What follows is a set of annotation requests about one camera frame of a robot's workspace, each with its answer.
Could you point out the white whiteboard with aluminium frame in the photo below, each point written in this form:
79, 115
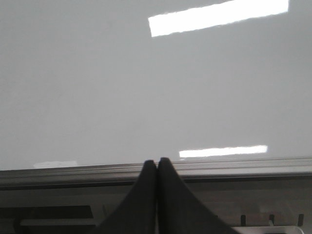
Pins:
90, 89

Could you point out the white plastic marker tray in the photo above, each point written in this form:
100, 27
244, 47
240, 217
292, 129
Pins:
269, 230

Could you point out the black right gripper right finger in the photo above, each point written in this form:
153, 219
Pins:
179, 211

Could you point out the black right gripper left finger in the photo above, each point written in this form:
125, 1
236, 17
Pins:
136, 214

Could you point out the grey pegboard panel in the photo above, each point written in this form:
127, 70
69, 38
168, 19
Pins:
287, 199

